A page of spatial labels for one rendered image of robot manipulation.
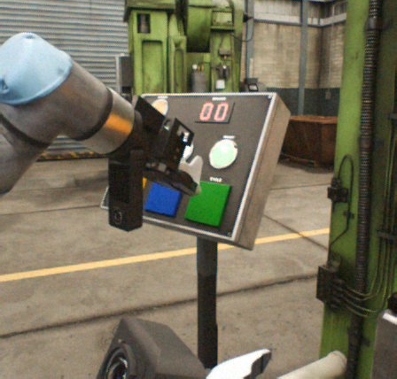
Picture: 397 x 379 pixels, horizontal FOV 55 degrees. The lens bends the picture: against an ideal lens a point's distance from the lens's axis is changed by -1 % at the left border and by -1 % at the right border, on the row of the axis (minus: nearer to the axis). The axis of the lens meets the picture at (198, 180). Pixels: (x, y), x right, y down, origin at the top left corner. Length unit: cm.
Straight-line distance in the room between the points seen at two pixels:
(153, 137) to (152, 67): 469
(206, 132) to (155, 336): 60
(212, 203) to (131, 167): 21
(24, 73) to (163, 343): 30
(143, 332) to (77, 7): 822
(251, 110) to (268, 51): 887
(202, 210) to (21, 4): 779
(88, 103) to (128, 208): 16
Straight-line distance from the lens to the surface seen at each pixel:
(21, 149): 44
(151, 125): 53
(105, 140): 46
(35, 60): 40
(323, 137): 681
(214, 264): 88
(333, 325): 95
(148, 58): 522
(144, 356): 17
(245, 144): 69
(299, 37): 1011
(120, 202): 53
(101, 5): 841
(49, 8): 831
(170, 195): 73
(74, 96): 42
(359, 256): 82
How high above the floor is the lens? 119
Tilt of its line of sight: 12 degrees down
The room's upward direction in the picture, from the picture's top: straight up
